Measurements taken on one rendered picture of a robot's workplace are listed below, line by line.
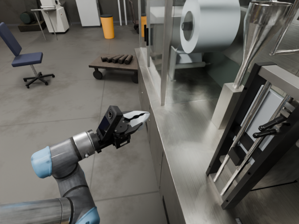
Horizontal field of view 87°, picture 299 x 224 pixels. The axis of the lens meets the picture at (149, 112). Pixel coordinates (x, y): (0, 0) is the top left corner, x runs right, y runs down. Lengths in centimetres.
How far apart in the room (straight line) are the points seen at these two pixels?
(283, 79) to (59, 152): 56
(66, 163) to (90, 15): 736
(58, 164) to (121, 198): 129
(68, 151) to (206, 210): 56
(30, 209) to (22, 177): 180
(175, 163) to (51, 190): 144
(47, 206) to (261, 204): 76
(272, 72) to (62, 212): 57
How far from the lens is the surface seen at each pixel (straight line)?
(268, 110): 52
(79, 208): 50
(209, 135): 100
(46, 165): 50
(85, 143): 49
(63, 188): 56
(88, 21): 775
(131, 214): 168
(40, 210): 45
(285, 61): 105
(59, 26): 717
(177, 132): 97
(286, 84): 44
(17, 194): 215
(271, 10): 78
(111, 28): 603
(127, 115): 54
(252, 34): 80
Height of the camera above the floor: 160
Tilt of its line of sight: 40 degrees down
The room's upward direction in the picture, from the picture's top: straight up
